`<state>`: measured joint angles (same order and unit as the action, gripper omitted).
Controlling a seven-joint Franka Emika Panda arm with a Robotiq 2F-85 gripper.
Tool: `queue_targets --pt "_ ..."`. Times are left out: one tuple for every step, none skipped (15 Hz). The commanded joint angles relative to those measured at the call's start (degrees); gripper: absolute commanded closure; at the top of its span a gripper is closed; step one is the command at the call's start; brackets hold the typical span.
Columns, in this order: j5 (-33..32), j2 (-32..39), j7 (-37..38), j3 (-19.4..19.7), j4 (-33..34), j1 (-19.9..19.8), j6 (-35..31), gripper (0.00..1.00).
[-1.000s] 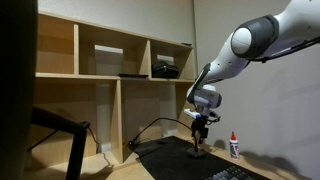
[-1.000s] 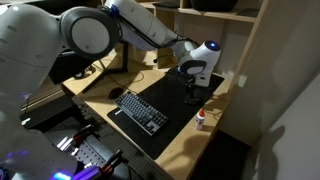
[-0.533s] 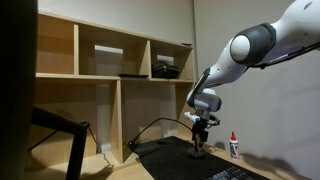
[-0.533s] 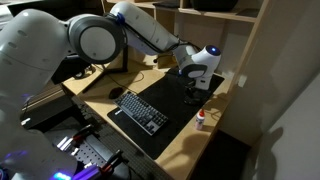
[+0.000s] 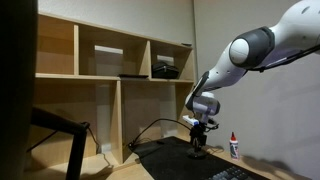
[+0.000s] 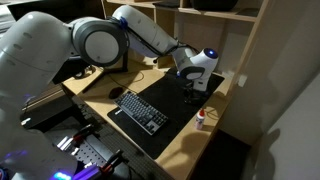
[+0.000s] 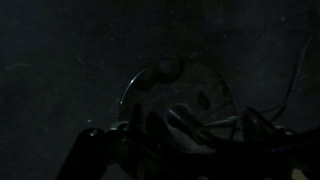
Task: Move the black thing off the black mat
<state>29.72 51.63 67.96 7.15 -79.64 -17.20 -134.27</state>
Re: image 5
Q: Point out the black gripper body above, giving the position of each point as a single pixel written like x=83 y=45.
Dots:
x=198 y=132

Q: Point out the white glue bottle red cap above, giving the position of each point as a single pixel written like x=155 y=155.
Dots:
x=234 y=148

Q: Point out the large dark foreground panel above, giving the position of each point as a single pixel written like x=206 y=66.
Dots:
x=16 y=90

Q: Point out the black gooseneck desk lamp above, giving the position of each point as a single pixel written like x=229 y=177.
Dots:
x=196 y=154

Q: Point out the wooden shelf unit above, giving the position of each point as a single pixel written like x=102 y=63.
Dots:
x=116 y=110

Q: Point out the dark mechanical keyboard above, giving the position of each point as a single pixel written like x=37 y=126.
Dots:
x=230 y=174

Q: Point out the small dark flat object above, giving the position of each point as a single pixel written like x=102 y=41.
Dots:
x=186 y=44

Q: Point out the black desk mat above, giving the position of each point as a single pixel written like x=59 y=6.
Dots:
x=173 y=160

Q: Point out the black zip case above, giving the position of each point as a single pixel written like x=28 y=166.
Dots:
x=165 y=71

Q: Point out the flat black tablet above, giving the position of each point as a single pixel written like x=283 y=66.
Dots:
x=133 y=76

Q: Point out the black metal stand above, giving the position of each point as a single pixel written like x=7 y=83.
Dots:
x=78 y=150

